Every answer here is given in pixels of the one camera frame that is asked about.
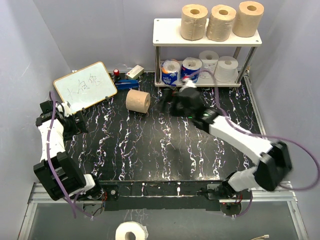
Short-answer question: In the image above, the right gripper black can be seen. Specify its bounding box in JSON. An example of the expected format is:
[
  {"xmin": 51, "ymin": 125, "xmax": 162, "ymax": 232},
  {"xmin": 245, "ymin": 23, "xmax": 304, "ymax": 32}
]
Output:
[{"xmin": 153, "ymin": 90, "xmax": 193, "ymax": 120}]

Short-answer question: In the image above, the light blue roll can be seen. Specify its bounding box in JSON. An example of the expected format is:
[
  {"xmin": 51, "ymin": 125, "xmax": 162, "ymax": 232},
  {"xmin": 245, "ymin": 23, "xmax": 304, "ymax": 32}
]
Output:
[{"xmin": 160, "ymin": 59, "xmax": 181, "ymax": 87}]

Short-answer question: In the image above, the blue Tempo roll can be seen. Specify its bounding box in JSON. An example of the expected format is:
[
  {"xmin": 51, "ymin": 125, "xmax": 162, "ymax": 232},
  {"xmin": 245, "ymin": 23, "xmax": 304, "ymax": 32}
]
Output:
[{"xmin": 180, "ymin": 57, "xmax": 202, "ymax": 83}]

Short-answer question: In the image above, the white patterned paper roll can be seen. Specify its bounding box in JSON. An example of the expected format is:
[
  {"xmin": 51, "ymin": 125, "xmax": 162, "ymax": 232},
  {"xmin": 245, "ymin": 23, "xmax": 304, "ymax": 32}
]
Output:
[{"xmin": 199, "ymin": 50, "xmax": 219, "ymax": 74}]

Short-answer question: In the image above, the plain white paper roll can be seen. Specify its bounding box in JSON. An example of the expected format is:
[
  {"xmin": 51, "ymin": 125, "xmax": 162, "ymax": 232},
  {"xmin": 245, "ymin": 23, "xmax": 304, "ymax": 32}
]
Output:
[{"xmin": 214, "ymin": 56, "xmax": 239, "ymax": 83}]

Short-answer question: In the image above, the brown roll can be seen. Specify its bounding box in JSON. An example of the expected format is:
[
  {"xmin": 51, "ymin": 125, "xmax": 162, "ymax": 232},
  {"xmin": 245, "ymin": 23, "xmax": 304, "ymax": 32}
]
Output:
[
  {"xmin": 206, "ymin": 4, "xmax": 237, "ymax": 42},
  {"xmin": 125, "ymin": 89, "xmax": 151, "ymax": 114},
  {"xmin": 232, "ymin": 1, "xmax": 264, "ymax": 38},
  {"xmin": 180, "ymin": 4, "xmax": 208, "ymax": 41}
]

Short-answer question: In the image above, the brown roll front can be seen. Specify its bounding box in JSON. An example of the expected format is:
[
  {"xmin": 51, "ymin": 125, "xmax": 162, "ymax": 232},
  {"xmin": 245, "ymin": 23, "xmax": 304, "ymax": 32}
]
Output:
[
  {"xmin": 206, "ymin": 4, "xmax": 237, "ymax": 42},
  {"xmin": 232, "ymin": 1, "xmax": 264, "ymax": 38}
]

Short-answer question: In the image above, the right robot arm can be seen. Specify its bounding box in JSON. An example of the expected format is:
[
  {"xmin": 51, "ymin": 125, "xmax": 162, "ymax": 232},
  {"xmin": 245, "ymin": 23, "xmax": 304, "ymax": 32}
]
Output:
[{"xmin": 160, "ymin": 87, "xmax": 292, "ymax": 199}]

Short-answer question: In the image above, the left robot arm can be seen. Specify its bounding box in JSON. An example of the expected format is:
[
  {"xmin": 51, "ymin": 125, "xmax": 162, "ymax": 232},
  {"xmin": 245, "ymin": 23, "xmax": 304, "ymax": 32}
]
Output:
[{"xmin": 33, "ymin": 100, "xmax": 104, "ymax": 201}]

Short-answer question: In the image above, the white two-tier shelf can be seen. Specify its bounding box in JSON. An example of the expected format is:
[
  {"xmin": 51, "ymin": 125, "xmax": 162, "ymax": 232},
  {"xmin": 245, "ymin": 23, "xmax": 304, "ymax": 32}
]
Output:
[{"xmin": 153, "ymin": 18, "xmax": 262, "ymax": 88}]

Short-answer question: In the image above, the white green small box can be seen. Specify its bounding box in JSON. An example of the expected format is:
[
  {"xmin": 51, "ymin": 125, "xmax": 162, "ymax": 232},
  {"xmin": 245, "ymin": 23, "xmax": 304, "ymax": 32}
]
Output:
[{"xmin": 125, "ymin": 65, "xmax": 145, "ymax": 80}]

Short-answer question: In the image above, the blue stapler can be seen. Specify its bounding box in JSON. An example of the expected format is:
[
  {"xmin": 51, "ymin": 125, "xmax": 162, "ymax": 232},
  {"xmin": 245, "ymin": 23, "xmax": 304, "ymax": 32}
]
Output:
[{"xmin": 115, "ymin": 79, "xmax": 139, "ymax": 90}]

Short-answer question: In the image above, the red emergency stop button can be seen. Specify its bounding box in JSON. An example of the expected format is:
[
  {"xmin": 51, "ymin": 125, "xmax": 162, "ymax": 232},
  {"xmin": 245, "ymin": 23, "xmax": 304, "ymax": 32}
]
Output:
[{"xmin": 113, "ymin": 69, "xmax": 120, "ymax": 77}]

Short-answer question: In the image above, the white roll on floor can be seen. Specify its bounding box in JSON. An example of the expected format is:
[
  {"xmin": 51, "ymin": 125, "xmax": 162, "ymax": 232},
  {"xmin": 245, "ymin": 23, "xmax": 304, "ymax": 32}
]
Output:
[{"xmin": 115, "ymin": 221, "xmax": 149, "ymax": 240}]

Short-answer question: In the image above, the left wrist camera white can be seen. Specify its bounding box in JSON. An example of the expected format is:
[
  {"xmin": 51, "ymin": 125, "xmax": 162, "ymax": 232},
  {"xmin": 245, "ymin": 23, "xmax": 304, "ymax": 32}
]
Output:
[{"xmin": 55, "ymin": 102, "xmax": 72, "ymax": 118}]

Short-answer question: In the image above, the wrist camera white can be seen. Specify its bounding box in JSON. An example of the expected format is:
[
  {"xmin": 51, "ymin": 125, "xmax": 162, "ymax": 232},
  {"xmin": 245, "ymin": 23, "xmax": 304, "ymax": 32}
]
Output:
[
  {"xmin": 181, "ymin": 78, "xmax": 196, "ymax": 89},
  {"xmin": 55, "ymin": 102, "xmax": 72, "ymax": 118}
]

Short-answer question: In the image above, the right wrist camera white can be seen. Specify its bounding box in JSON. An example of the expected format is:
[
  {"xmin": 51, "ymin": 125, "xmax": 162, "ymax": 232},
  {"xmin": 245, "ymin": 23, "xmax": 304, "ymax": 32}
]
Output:
[{"xmin": 181, "ymin": 78, "xmax": 196, "ymax": 89}]

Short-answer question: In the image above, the small whiteboard wooden frame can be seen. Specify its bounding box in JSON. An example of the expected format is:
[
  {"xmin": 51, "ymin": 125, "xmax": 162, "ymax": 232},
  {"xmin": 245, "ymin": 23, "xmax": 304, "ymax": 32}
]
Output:
[{"xmin": 53, "ymin": 61, "xmax": 118, "ymax": 113}]

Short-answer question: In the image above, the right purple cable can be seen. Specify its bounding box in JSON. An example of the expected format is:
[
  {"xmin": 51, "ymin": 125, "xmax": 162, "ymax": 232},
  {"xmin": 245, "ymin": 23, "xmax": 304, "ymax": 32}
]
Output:
[{"xmin": 183, "ymin": 69, "xmax": 320, "ymax": 218}]

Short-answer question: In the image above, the purple cable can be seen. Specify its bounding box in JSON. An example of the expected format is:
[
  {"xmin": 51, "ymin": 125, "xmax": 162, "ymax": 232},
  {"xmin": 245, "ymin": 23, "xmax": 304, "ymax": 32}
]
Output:
[
  {"xmin": 46, "ymin": 90, "xmax": 95, "ymax": 221},
  {"xmin": 183, "ymin": 69, "xmax": 320, "ymax": 218}
]

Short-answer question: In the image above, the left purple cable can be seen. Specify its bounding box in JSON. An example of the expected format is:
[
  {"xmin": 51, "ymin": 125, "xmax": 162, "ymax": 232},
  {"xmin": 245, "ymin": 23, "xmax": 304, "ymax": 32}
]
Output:
[{"xmin": 46, "ymin": 90, "xmax": 95, "ymax": 221}]

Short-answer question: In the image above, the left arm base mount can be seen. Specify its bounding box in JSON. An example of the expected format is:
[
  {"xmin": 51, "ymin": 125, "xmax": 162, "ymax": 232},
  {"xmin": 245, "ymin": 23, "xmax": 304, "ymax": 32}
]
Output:
[{"xmin": 82, "ymin": 179, "xmax": 120, "ymax": 208}]

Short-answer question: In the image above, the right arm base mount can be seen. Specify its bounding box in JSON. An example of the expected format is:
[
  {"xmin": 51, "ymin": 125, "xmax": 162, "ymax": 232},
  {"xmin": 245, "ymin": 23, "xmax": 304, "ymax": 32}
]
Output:
[{"xmin": 195, "ymin": 183, "xmax": 253, "ymax": 204}]

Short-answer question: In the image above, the aluminium rail frame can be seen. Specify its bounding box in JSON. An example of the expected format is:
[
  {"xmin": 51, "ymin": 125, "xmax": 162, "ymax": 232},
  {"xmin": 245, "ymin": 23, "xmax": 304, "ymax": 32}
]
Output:
[{"xmin": 18, "ymin": 69, "xmax": 310, "ymax": 240}]

